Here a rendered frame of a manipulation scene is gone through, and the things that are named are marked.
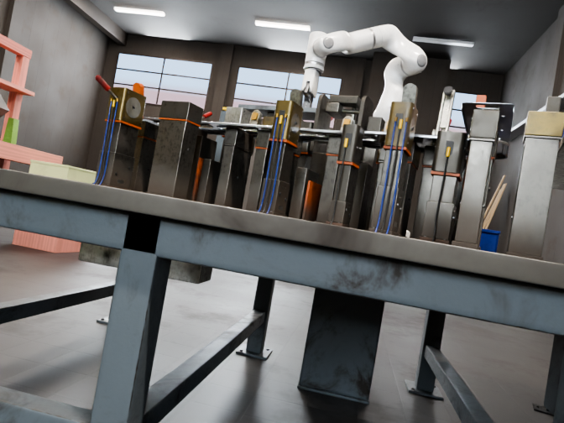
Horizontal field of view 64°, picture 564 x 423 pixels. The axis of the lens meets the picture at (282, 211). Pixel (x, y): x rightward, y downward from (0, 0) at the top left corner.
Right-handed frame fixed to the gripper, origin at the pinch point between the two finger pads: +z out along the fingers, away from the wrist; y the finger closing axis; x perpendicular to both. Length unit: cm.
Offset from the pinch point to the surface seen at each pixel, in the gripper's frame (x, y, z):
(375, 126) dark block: 32.1, 20.9, 9.9
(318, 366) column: 22, -11, 107
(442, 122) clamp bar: 54, 28, 8
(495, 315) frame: 67, 97, 59
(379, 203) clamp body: 42, 65, 41
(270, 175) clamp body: 8, 56, 37
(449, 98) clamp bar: 55, 27, 0
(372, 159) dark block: 32.8, 20.6, 21.7
